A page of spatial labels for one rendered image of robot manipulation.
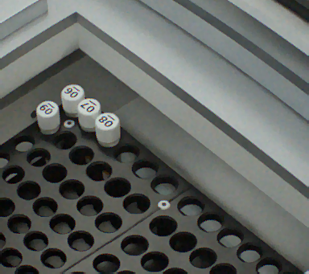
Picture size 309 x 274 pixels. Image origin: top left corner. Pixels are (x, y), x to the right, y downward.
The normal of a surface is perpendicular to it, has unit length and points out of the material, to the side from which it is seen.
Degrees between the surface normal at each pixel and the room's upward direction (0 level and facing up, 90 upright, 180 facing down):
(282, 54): 90
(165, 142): 0
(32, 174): 0
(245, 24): 90
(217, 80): 0
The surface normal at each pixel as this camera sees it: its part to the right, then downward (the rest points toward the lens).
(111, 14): -0.04, -0.69
